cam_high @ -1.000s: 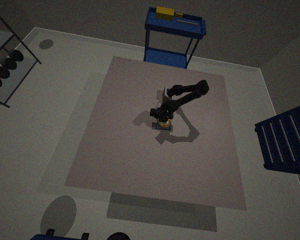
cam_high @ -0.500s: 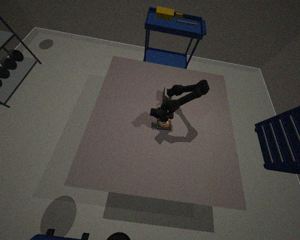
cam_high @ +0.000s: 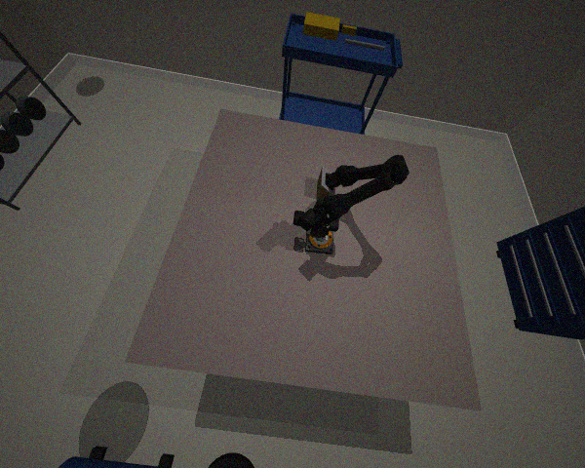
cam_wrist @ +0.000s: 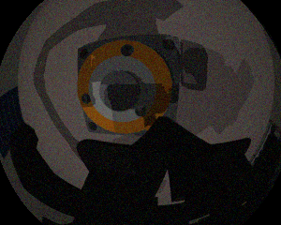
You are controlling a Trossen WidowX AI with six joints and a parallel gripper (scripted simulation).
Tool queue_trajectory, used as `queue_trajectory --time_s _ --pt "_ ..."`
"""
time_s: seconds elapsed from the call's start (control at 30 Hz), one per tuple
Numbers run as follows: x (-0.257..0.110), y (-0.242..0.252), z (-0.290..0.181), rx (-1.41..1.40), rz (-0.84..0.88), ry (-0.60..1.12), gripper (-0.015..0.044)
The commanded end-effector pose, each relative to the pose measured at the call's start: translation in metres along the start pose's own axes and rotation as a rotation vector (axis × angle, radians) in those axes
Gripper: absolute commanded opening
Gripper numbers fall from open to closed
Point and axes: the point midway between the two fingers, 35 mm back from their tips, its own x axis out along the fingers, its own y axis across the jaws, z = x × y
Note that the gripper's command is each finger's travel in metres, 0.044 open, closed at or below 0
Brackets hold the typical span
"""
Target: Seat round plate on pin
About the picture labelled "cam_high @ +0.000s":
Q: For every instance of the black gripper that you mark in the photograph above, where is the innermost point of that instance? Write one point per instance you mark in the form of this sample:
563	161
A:
333	225

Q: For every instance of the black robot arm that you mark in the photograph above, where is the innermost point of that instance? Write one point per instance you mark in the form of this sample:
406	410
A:
394	169

